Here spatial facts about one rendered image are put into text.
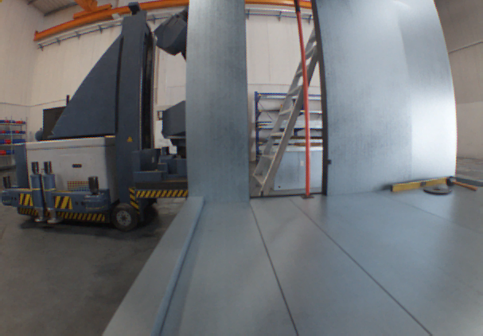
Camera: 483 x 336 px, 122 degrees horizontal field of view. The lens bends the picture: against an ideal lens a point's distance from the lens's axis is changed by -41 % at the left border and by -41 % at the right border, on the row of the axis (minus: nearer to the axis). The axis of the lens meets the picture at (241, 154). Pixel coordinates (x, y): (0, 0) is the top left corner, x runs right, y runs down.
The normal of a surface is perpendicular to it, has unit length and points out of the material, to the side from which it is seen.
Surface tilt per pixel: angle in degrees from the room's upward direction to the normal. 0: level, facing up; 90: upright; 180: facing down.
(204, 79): 90
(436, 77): 90
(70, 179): 90
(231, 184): 90
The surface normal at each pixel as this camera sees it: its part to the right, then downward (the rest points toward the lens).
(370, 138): 0.06, 0.07
